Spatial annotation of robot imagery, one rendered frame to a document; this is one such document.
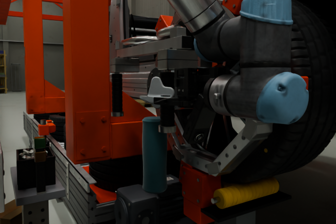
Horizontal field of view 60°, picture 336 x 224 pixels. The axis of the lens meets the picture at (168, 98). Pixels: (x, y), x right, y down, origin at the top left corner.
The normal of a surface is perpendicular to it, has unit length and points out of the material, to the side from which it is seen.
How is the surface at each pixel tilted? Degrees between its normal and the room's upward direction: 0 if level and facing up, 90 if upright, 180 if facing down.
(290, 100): 90
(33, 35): 90
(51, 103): 90
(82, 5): 90
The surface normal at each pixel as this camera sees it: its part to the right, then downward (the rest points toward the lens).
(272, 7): -0.09, 0.02
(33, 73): 0.51, 0.06
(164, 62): -0.86, 0.04
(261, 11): -0.44, 0.02
